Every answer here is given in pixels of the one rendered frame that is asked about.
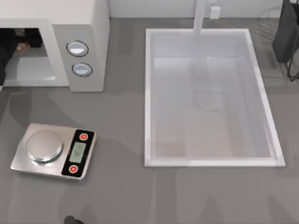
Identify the large round microwave knob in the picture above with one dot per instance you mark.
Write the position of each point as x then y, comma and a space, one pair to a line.
77, 48

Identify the small round microwave knob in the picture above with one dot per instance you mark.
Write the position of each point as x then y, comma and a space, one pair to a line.
82, 69

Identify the white sink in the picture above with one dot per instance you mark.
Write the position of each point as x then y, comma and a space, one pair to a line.
210, 105

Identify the small white wall box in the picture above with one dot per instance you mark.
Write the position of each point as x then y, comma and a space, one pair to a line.
214, 12

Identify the tall white tap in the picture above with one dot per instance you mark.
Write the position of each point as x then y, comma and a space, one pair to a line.
198, 16

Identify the small tan object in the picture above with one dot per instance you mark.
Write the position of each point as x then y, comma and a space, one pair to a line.
21, 47

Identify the silver kitchen scale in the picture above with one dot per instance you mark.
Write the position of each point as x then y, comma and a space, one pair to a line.
44, 149

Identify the pale microwave oven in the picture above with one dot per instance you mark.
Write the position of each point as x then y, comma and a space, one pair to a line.
93, 46

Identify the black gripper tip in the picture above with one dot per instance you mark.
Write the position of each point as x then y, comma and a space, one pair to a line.
72, 220

